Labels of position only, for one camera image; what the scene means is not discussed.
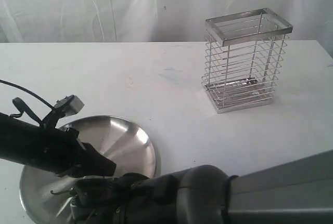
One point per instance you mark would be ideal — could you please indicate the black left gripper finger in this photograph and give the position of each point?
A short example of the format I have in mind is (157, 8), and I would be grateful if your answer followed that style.
(89, 162)

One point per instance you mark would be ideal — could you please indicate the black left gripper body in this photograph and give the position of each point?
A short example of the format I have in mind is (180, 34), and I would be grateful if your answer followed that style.
(59, 152)

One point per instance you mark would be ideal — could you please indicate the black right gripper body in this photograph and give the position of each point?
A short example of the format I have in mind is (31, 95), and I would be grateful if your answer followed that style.
(131, 198)

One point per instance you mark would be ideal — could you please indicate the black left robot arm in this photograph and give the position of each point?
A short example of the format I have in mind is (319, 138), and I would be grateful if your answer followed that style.
(17, 140)

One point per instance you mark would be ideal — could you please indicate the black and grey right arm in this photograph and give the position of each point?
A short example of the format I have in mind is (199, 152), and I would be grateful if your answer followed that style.
(295, 192)

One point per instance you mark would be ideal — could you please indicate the round stainless steel plate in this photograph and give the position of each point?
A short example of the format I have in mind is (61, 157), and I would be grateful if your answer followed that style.
(119, 140)

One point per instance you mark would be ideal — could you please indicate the white backdrop curtain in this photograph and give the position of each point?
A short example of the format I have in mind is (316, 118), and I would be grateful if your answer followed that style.
(146, 20)

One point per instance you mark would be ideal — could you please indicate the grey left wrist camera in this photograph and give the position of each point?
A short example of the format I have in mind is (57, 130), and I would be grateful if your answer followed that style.
(69, 105)

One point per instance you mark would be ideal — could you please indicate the metal wire utensil holder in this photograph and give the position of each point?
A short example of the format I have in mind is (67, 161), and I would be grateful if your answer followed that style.
(244, 52)

